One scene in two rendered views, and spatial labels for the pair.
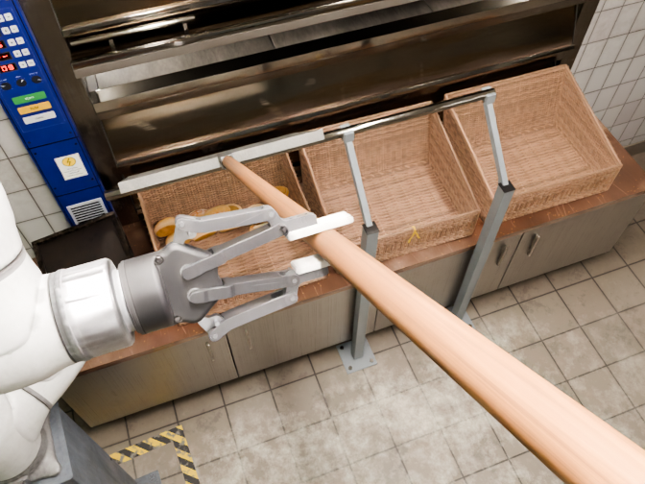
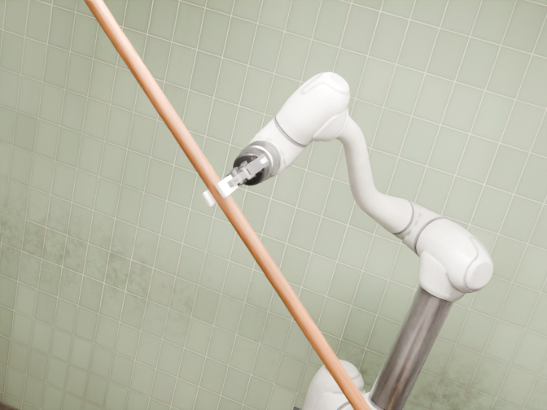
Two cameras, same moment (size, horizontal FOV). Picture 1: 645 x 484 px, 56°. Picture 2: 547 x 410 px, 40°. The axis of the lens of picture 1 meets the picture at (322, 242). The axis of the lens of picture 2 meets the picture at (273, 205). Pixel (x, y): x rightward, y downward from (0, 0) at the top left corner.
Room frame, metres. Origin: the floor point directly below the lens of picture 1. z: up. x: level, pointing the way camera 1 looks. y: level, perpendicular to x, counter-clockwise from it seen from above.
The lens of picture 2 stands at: (1.20, -1.10, 2.50)
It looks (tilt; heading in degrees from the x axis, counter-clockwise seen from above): 22 degrees down; 123
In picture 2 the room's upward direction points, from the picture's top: 14 degrees clockwise
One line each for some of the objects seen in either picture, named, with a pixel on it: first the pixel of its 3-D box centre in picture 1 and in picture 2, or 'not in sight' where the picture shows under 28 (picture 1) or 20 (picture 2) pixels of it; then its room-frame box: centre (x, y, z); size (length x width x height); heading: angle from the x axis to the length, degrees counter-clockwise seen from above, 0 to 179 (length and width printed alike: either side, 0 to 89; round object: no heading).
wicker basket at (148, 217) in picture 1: (231, 229); not in sight; (1.27, 0.32, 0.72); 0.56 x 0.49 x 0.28; 111
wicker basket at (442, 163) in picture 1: (386, 184); not in sight; (1.48, -0.24, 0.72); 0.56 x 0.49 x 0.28; 109
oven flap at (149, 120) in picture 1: (359, 76); not in sight; (1.72, -0.13, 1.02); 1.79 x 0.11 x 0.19; 110
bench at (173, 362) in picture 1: (352, 259); not in sight; (1.42, -0.13, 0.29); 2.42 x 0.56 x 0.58; 110
